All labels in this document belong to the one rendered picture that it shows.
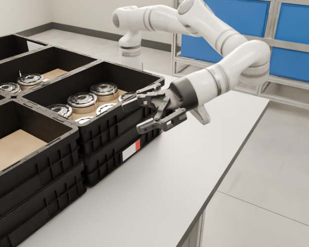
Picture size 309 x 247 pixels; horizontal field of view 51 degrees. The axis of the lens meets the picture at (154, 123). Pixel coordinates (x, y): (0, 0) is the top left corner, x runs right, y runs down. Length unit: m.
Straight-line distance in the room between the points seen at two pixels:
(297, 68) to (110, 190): 2.08
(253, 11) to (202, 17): 1.83
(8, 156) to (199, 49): 2.26
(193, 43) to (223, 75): 2.28
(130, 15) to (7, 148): 0.64
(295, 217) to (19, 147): 1.51
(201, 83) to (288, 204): 1.48
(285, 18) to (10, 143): 2.18
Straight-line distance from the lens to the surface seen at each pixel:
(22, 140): 1.06
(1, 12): 4.81
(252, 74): 0.78
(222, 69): 0.73
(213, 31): 0.89
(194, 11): 0.98
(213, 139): 1.23
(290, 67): 2.80
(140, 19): 1.22
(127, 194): 0.99
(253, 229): 1.89
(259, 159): 2.37
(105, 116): 0.93
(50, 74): 1.49
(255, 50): 0.76
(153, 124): 0.66
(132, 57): 1.39
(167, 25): 1.13
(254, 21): 2.77
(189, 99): 0.69
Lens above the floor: 1.39
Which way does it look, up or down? 32 degrees down
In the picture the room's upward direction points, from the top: straight up
